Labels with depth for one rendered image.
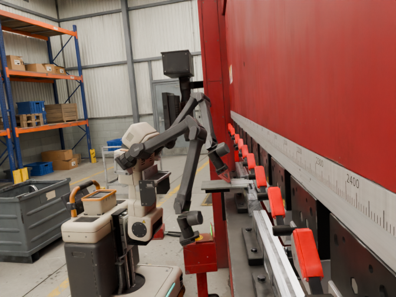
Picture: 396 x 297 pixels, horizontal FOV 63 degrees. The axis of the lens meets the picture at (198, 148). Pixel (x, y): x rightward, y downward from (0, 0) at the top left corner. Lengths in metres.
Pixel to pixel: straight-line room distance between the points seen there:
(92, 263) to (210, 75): 1.66
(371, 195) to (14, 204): 3.55
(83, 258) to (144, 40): 8.28
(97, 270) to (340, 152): 1.95
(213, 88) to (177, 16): 7.05
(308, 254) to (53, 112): 9.37
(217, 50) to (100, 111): 8.06
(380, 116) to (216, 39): 2.53
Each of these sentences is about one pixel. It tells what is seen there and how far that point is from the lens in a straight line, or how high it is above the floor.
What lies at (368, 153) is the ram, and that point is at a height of 1.43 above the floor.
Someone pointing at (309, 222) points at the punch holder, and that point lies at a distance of 0.52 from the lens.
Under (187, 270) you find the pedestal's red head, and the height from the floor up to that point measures 0.68.
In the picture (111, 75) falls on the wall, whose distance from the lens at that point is 10.33.
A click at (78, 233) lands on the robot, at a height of 0.76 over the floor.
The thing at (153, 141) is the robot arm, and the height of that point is 1.29.
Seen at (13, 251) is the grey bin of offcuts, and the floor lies 0.15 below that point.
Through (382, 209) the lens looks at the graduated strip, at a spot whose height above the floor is 1.39.
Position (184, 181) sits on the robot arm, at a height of 1.10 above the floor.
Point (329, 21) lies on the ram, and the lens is 0.40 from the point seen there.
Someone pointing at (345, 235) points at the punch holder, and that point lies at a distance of 0.38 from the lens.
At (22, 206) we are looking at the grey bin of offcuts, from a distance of 3.68.
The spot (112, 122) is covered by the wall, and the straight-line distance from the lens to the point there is 10.35.
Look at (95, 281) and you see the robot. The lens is 2.24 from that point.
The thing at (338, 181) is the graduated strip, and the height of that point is 1.39.
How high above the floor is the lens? 1.48
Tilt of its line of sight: 8 degrees down
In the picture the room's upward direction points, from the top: 5 degrees counter-clockwise
